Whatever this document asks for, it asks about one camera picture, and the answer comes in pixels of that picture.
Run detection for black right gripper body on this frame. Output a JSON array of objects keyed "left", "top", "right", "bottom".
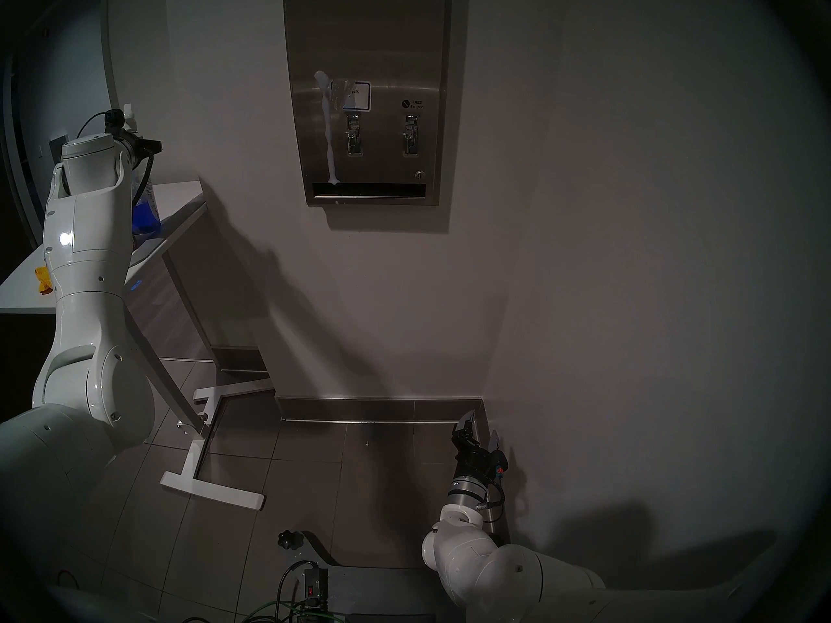
[{"left": 453, "top": 441, "right": 507, "bottom": 485}]

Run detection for clear spray bottle blue cleaner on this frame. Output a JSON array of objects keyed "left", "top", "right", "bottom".
[{"left": 125, "top": 103, "right": 160, "bottom": 235}]

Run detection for white foam streak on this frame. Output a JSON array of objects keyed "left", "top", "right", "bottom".
[{"left": 314, "top": 70, "right": 342, "bottom": 187}]

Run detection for white blue-edged sticker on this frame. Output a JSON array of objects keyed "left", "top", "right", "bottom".
[{"left": 331, "top": 80, "right": 372, "bottom": 114}]

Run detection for white folding table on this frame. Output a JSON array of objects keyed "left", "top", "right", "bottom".
[{"left": 0, "top": 180, "right": 275, "bottom": 512}]

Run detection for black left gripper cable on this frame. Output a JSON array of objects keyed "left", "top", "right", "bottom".
[{"left": 132, "top": 153, "right": 155, "bottom": 202}]

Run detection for black right camera cable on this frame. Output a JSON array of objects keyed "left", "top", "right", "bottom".
[{"left": 482, "top": 480, "right": 506, "bottom": 526}]

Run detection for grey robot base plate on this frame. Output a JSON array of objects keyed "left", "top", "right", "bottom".
[{"left": 305, "top": 531, "right": 458, "bottom": 623}]

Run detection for black red-switch power box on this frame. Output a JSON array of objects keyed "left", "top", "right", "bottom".
[{"left": 302, "top": 567, "right": 329, "bottom": 607}]

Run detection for black base cable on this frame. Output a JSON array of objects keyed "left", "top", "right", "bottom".
[{"left": 277, "top": 560, "right": 320, "bottom": 607}]

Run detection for green base cables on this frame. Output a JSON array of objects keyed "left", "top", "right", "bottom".
[{"left": 243, "top": 599, "right": 329, "bottom": 623}]

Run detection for stainless steel wall dispenser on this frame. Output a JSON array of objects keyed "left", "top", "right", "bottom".
[{"left": 282, "top": 0, "right": 453, "bottom": 207}]

